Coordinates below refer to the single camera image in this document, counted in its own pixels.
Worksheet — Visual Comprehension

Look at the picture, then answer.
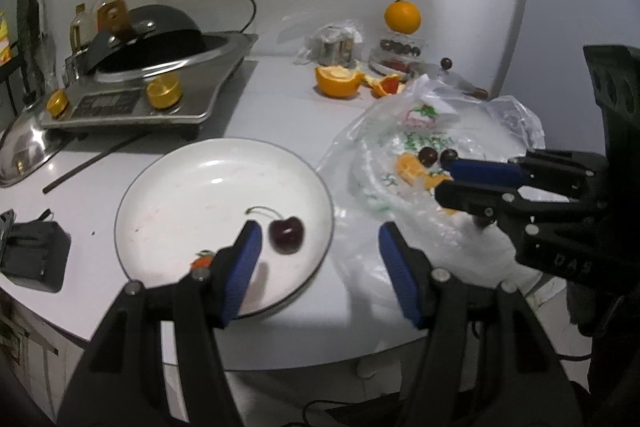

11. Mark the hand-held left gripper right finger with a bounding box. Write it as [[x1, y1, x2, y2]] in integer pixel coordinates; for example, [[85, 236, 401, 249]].
[[378, 222, 583, 427]]

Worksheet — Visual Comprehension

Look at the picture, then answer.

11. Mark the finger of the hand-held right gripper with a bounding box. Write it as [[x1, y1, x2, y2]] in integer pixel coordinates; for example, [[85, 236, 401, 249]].
[[434, 181, 597, 221], [444, 149, 609, 201]]

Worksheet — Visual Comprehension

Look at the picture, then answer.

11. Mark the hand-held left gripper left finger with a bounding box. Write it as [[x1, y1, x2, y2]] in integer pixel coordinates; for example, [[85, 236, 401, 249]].
[[57, 219, 264, 427]]

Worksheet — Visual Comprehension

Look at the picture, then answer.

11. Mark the small mandarin segment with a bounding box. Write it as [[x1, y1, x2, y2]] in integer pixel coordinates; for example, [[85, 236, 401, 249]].
[[422, 172, 454, 194]]

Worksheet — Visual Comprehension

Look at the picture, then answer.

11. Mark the peeled mandarin half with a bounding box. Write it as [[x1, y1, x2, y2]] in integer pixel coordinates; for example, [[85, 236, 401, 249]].
[[395, 154, 427, 188]]

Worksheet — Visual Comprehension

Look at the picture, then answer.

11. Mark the clear plastic bag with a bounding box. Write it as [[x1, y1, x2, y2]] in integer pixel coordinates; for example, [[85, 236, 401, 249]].
[[317, 74, 546, 308]]

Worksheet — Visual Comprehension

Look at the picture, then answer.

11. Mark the white plate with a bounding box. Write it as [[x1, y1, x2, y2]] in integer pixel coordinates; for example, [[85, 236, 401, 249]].
[[114, 138, 335, 319]]

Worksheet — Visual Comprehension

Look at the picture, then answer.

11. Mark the steel lid with dark knob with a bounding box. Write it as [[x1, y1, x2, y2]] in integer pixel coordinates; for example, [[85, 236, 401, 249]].
[[407, 57, 490, 102]]

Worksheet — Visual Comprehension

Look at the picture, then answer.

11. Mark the orange peel piece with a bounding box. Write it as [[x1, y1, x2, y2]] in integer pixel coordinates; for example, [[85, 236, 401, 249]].
[[364, 73, 407, 99]]

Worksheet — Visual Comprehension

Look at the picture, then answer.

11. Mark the row of cherries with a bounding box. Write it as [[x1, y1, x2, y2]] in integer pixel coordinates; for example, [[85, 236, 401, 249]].
[[379, 39, 422, 58]]

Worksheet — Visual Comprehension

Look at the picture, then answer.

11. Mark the half orange peel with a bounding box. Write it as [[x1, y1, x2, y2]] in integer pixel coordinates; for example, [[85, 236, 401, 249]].
[[314, 64, 366, 99]]

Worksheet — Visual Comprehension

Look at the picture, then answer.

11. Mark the whole orange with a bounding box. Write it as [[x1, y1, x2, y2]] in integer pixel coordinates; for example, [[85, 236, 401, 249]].
[[384, 0, 421, 35]]

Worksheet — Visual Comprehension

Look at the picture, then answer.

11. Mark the dark chopstick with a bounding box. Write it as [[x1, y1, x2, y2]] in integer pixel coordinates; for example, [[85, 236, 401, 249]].
[[42, 132, 151, 195]]

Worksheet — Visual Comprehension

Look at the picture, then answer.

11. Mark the steel induction cooker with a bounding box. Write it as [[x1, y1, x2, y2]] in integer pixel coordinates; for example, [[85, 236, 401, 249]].
[[39, 32, 259, 140]]

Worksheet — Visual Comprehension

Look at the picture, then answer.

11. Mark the black pouch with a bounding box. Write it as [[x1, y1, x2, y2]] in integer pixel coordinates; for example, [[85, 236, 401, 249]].
[[0, 212, 71, 294]]

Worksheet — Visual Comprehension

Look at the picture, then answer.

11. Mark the smartphone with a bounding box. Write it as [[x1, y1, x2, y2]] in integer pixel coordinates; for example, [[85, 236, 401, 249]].
[[0, 208, 16, 248]]

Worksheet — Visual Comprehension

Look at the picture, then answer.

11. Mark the steel dome lid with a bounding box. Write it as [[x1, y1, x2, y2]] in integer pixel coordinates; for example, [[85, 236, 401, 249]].
[[0, 94, 68, 188]]

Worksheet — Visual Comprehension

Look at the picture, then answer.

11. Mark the steel cup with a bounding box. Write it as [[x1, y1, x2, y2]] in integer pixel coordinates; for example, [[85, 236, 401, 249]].
[[62, 52, 83, 85]]

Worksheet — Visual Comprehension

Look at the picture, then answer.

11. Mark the oil bottle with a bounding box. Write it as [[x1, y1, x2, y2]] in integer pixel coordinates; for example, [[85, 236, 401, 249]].
[[69, 4, 94, 55]]

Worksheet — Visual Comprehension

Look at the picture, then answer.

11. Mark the black metal rack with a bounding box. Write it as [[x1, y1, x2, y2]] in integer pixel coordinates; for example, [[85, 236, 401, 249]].
[[0, 39, 32, 118]]

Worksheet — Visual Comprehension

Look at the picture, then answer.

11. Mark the folded dark umbrella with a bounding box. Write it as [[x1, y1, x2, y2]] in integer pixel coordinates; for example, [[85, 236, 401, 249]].
[[15, 0, 48, 58]]

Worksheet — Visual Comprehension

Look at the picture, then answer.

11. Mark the black wok with wooden handle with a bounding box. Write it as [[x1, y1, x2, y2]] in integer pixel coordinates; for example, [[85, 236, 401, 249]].
[[80, 1, 208, 75]]

